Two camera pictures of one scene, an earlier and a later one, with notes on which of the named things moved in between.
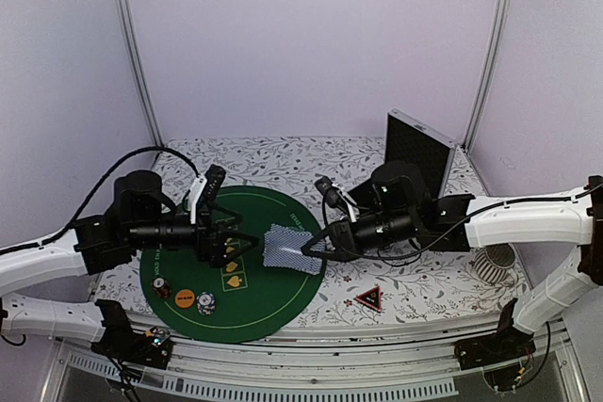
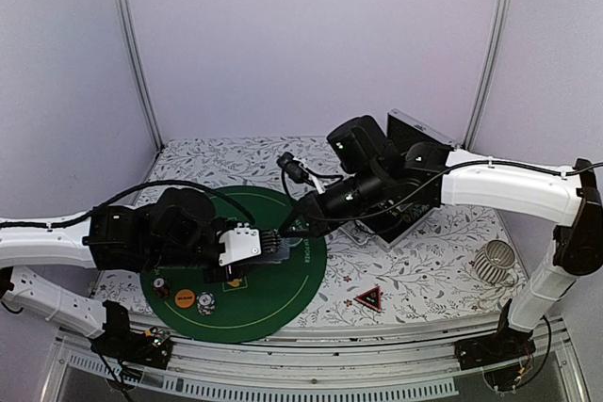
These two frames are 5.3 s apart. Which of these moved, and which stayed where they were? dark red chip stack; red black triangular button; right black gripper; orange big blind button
Moved: right black gripper
Stayed: dark red chip stack; orange big blind button; red black triangular button
